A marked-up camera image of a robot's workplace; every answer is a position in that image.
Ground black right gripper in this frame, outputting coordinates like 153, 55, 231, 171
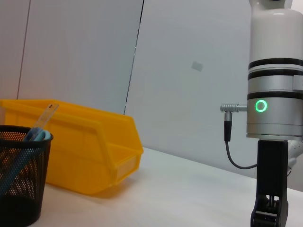
250, 139, 289, 227

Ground blue capped scissors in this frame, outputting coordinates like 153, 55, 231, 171
0, 127, 51, 197

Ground transparent plastic ruler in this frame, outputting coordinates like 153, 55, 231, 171
29, 103, 60, 138

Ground black mesh pen holder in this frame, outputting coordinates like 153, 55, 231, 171
0, 125, 54, 227

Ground yellow plastic bin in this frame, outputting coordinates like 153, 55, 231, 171
0, 99, 144, 196

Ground right gripper cable with plug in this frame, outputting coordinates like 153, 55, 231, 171
220, 103, 258, 170

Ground small grey wall sticker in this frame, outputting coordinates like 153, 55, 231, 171
191, 61, 205, 71

